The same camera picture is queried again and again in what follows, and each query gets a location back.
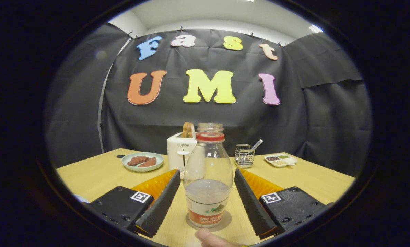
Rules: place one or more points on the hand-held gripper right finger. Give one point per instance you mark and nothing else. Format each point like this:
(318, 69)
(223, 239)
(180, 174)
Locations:
(253, 206)

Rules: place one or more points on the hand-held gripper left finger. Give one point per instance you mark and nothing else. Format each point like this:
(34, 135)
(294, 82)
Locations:
(160, 206)

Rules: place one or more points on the clear plastic juice bottle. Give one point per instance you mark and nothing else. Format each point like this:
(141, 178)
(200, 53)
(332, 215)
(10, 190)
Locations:
(208, 192)

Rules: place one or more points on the brown bread slice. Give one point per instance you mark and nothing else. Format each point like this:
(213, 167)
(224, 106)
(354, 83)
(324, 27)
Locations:
(136, 160)
(149, 163)

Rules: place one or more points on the pale green plate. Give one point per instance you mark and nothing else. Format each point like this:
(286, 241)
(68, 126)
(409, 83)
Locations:
(129, 166)

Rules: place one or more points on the white divided dish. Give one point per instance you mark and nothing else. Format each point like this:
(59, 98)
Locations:
(281, 161)

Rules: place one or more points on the white toaster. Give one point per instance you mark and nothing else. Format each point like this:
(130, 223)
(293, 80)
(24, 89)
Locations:
(176, 154)

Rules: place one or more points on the wooden table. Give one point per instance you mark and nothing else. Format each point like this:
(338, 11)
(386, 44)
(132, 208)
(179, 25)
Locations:
(311, 181)

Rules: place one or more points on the brown toast slice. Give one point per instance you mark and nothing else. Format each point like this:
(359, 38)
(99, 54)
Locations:
(187, 129)

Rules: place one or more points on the small ceiling light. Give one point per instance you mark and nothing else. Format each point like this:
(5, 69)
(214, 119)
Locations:
(315, 28)

